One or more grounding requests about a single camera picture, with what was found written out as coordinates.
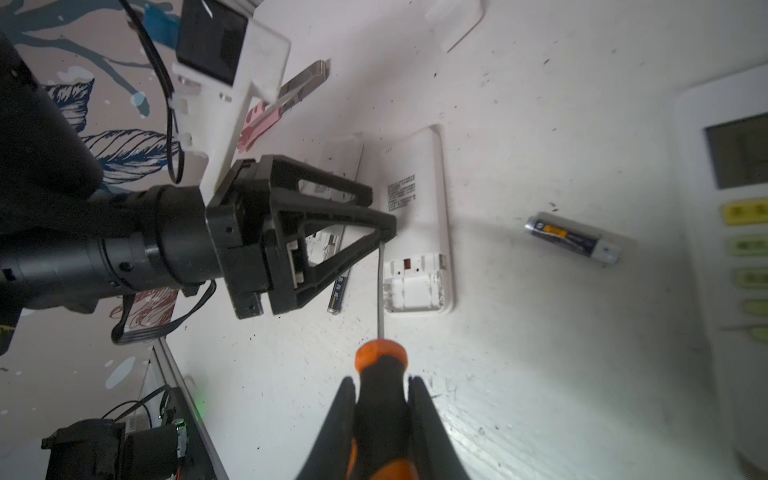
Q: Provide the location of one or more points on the pink handled knife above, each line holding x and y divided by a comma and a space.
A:
263, 115

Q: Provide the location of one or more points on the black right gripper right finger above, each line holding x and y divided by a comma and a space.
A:
432, 451

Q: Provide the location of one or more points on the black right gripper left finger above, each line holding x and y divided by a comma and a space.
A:
330, 455

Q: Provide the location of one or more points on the small battery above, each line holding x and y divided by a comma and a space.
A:
337, 294

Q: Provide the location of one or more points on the white remote control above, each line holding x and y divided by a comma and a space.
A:
341, 157
418, 274
721, 133

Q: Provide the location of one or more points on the orange black screwdriver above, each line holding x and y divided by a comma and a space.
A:
382, 424

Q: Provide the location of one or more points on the black battery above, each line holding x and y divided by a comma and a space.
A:
585, 241

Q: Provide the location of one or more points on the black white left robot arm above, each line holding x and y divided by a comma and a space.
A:
65, 243

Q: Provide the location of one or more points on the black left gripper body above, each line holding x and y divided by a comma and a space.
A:
250, 246

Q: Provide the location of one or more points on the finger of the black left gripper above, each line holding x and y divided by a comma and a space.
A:
294, 280
284, 172

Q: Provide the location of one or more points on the white battery cover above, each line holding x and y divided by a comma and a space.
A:
451, 20

